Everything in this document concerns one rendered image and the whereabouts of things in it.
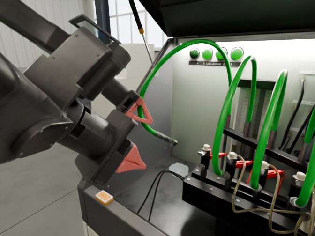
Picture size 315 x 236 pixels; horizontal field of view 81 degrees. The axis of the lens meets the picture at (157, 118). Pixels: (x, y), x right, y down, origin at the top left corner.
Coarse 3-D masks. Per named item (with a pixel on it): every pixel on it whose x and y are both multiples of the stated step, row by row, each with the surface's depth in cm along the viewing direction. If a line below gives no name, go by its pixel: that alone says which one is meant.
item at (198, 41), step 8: (192, 40) 53; (200, 40) 54; (208, 40) 56; (176, 48) 51; (216, 48) 59; (168, 56) 50; (224, 56) 61; (160, 64) 50; (152, 72) 49; (144, 88) 49
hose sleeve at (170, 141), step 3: (156, 132) 56; (159, 132) 57; (153, 135) 56; (156, 135) 56; (159, 135) 56; (162, 135) 57; (165, 135) 58; (159, 138) 57; (162, 138) 57; (165, 138) 58; (168, 138) 59; (171, 138) 60; (165, 141) 59; (168, 141) 59; (171, 141) 59
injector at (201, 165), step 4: (208, 152) 57; (204, 156) 58; (208, 156) 58; (204, 160) 58; (208, 160) 59; (200, 164) 58; (204, 164) 59; (208, 164) 59; (200, 168) 58; (204, 168) 59; (204, 172) 60; (204, 176) 61; (200, 180) 63; (204, 180) 61
